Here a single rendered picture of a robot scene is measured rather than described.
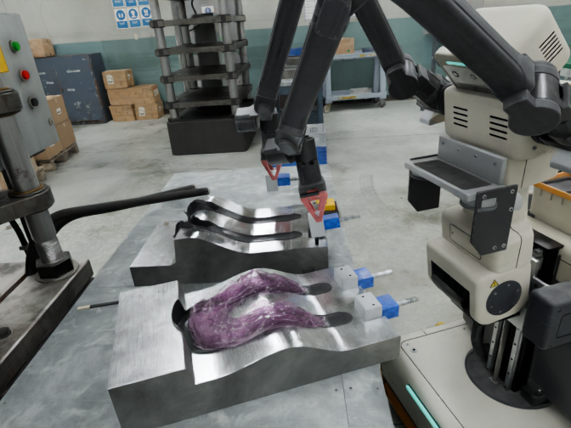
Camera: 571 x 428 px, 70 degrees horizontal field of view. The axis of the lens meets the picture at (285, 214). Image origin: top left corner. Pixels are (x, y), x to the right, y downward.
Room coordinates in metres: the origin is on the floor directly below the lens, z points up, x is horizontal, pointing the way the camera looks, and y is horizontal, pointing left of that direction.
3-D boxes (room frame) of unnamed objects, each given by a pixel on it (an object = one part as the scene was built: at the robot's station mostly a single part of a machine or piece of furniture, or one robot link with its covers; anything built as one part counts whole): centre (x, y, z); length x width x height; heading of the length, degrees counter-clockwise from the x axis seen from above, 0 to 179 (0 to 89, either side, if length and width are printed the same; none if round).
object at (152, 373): (0.64, 0.08, 0.86); 0.50 x 0.26 x 0.11; 104
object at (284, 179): (1.22, -0.01, 0.94); 0.13 x 0.05 x 0.05; 87
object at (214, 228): (0.99, 0.13, 0.92); 0.35 x 0.16 x 0.09; 87
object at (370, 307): (0.66, -0.20, 0.86); 0.13 x 0.05 x 0.05; 104
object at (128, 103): (7.34, 2.45, 0.42); 0.86 x 0.33 x 0.83; 85
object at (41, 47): (7.36, 3.87, 1.26); 0.42 x 0.33 x 0.29; 85
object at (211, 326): (0.65, 0.08, 0.90); 0.26 x 0.18 x 0.08; 104
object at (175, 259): (1.00, 0.15, 0.87); 0.50 x 0.26 x 0.14; 87
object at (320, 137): (4.21, -0.18, 0.28); 0.61 x 0.41 x 0.15; 85
